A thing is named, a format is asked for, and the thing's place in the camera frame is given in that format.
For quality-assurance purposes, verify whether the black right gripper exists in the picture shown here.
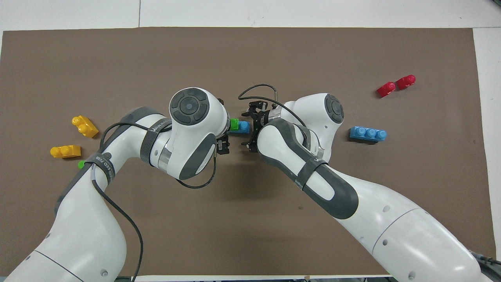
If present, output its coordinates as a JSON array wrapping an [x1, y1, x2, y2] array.
[[241, 101, 274, 153]]

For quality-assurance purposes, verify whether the blue three-stud toy block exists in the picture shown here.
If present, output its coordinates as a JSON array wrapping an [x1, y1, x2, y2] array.
[[350, 126, 387, 142], [229, 121, 251, 135]]

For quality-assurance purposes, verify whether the yellow two-stud toy block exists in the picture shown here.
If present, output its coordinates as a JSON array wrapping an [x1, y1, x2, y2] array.
[[72, 115, 99, 139], [50, 145, 81, 159]]

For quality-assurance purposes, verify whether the red one-stud toy block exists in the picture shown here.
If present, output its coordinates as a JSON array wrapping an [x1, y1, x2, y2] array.
[[377, 81, 397, 98], [396, 74, 416, 90]]

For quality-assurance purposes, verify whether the brown paper table mat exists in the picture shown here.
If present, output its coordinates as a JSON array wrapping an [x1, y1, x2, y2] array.
[[0, 27, 498, 277]]

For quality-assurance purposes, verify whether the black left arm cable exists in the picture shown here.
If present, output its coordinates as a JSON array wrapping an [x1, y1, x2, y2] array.
[[91, 122, 217, 282]]

